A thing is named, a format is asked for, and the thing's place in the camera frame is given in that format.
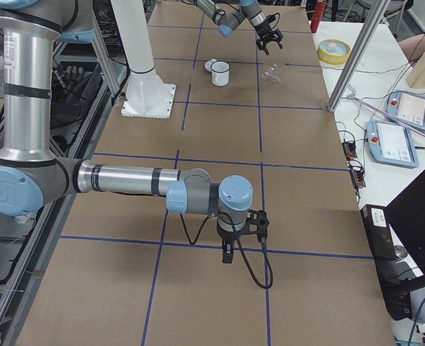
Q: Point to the aluminium frame post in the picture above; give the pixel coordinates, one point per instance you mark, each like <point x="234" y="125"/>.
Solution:
<point x="365" y="35"/>

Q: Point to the black monitor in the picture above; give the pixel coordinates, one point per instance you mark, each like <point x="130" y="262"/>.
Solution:
<point x="406" y="215"/>

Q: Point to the near teach pendant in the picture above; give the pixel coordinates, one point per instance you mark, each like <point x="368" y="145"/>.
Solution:
<point x="392" y="144"/>

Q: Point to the teach pendant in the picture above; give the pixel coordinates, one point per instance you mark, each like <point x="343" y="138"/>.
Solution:
<point x="392" y="144"/>
<point x="407" y="106"/>

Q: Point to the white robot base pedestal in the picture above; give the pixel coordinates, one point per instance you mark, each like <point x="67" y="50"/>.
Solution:
<point x="146" y="94"/>

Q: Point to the red black connector block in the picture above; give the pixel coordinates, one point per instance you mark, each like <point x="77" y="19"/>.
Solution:
<point x="349" y="148"/>

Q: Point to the yellow tape roll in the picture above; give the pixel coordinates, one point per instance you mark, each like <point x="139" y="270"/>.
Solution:
<point x="333" y="52"/>

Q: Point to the red bottle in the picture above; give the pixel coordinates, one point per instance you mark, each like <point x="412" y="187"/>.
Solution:
<point x="317" y="15"/>

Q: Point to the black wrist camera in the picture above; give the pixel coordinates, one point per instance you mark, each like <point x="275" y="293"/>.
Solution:
<point x="227" y="254"/>

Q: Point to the metal rod green tip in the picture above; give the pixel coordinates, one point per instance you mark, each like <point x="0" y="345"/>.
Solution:
<point x="386" y="115"/>

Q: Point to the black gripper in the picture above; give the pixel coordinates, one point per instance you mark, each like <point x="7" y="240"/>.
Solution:
<point x="264" y="30"/>

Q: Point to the far teach pendant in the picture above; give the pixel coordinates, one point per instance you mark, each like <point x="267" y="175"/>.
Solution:
<point x="407" y="106"/>

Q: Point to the black computer box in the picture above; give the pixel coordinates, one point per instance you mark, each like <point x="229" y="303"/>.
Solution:
<point x="378" y="232"/>

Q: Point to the white enamel mug blue rim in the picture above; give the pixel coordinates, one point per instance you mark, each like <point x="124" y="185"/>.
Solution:
<point x="220" y="73"/>

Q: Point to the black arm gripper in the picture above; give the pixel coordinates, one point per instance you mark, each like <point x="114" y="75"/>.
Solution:
<point x="227" y="238"/>

